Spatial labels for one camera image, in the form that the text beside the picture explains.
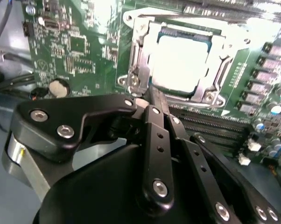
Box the silver topped CPU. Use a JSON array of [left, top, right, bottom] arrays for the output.
[[148, 34, 212, 95]]

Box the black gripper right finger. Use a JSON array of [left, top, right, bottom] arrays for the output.
[[157, 89, 281, 224]]

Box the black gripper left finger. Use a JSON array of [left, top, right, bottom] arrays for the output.
[[1, 86, 176, 208]]

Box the thin wire locking lever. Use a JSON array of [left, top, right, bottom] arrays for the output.
[[127, 84, 216, 105]]

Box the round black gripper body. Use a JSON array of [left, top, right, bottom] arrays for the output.
[[32, 140, 216, 224]]

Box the metal socket cover frame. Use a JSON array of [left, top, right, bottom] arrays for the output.
[[132, 17, 236, 103]]

